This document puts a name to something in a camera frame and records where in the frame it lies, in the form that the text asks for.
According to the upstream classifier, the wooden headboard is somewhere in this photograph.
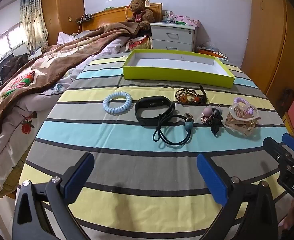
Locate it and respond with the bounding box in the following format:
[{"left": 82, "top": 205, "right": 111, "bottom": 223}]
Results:
[{"left": 75, "top": 3, "right": 163, "bottom": 34}]

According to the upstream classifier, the wide wooden wardrobe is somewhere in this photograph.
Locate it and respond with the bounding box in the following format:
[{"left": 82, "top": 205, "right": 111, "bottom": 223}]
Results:
[{"left": 241, "top": 0, "right": 294, "bottom": 105}]

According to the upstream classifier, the orange box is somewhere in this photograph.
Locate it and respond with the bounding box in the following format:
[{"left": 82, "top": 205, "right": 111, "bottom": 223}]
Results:
[{"left": 197, "top": 47, "right": 229, "bottom": 60}]

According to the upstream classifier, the black hair tie pink ball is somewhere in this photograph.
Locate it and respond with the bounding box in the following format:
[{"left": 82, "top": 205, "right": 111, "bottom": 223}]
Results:
[{"left": 201, "top": 107, "right": 224, "bottom": 137}]

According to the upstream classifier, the black fitness band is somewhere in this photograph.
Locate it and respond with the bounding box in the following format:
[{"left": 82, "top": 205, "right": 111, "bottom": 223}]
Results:
[{"left": 134, "top": 97, "right": 176, "bottom": 126}]

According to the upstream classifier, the narrow wooden wardrobe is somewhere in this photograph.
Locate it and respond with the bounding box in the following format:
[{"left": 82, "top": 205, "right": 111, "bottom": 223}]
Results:
[{"left": 40, "top": 0, "right": 85, "bottom": 46}]

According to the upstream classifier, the clear glass jar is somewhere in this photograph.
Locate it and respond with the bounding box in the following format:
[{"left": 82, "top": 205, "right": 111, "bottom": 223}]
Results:
[{"left": 162, "top": 11, "right": 175, "bottom": 23}]

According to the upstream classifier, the brown beaded bracelet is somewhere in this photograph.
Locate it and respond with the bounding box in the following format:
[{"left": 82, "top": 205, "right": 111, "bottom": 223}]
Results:
[{"left": 174, "top": 85, "right": 209, "bottom": 105}]

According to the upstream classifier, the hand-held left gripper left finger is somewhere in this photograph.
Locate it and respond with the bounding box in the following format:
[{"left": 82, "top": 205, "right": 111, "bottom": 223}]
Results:
[{"left": 12, "top": 152, "right": 95, "bottom": 240}]

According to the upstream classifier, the power strip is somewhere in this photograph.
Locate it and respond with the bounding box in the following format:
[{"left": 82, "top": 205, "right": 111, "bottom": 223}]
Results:
[{"left": 77, "top": 14, "right": 95, "bottom": 22}]

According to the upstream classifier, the pink flowered box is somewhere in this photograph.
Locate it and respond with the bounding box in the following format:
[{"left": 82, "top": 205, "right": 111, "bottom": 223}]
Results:
[{"left": 173, "top": 14, "right": 200, "bottom": 28}]

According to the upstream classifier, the purple spiral hair tie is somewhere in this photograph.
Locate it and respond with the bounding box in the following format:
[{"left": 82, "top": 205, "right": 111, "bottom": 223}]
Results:
[{"left": 233, "top": 96, "right": 255, "bottom": 114}]

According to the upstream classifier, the brown blanket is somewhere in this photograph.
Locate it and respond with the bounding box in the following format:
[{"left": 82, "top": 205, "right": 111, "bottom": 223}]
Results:
[{"left": 0, "top": 21, "right": 140, "bottom": 153}]

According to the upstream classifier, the white nightstand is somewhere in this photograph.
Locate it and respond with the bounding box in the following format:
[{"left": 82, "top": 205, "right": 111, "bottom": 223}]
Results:
[{"left": 150, "top": 21, "right": 200, "bottom": 53}]

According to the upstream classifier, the brown teddy bear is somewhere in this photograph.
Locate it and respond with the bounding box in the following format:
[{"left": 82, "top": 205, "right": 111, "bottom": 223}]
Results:
[{"left": 125, "top": 0, "right": 155, "bottom": 32}]

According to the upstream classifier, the striped tablecloth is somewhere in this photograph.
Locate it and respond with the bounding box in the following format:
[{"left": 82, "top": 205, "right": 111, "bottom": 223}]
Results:
[{"left": 18, "top": 51, "right": 291, "bottom": 240}]

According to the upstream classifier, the white floral quilt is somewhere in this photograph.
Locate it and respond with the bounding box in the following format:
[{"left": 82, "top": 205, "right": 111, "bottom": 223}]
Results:
[{"left": 0, "top": 32, "right": 132, "bottom": 203}]

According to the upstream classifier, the dotted curtain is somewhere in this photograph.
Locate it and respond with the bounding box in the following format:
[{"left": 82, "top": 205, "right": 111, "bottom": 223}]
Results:
[{"left": 20, "top": 0, "right": 49, "bottom": 55}]

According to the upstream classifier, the black monitor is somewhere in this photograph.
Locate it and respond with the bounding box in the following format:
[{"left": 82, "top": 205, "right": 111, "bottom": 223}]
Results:
[{"left": 0, "top": 53, "right": 29, "bottom": 83}]

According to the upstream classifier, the black hair tie teal ball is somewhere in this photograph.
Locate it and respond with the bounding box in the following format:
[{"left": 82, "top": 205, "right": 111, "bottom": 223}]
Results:
[{"left": 152, "top": 113, "right": 196, "bottom": 145}]

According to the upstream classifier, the blue spiral hair tie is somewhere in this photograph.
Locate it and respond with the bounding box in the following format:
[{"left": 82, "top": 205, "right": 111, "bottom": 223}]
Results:
[{"left": 102, "top": 92, "right": 133, "bottom": 115}]

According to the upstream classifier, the green cardboard box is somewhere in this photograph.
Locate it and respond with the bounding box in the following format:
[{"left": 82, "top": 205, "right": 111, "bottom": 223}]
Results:
[{"left": 122, "top": 49, "right": 236, "bottom": 89}]

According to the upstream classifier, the window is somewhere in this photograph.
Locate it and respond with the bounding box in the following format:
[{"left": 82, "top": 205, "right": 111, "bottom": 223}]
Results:
[{"left": 0, "top": 22, "right": 27, "bottom": 63}]

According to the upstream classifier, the person's right hand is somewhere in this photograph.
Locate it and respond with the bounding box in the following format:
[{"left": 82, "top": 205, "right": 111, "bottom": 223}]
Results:
[{"left": 282, "top": 198, "right": 294, "bottom": 230}]

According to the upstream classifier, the clear hair claw clip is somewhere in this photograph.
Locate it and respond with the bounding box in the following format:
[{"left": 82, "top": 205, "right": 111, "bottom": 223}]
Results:
[{"left": 224, "top": 104, "right": 261, "bottom": 138}]

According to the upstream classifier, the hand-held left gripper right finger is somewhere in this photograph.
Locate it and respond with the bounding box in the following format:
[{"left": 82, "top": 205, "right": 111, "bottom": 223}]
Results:
[{"left": 196, "top": 153, "right": 280, "bottom": 240}]

